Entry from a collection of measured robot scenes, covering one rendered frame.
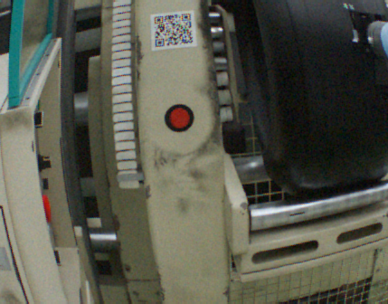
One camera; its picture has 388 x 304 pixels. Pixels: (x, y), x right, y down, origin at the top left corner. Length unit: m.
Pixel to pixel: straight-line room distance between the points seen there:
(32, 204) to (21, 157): 0.06
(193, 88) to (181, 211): 0.20
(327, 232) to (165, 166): 0.32
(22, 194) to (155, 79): 0.72
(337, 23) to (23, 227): 0.73
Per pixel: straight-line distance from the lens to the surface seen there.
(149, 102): 1.81
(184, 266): 1.90
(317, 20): 1.62
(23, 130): 1.11
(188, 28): 1.79
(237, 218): 1.75
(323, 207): 1.81
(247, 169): 2.06
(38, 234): 1.15
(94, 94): 2.58
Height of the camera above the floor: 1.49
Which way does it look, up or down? 15 degrees down
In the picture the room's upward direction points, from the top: 5 degrees counter-clockwise
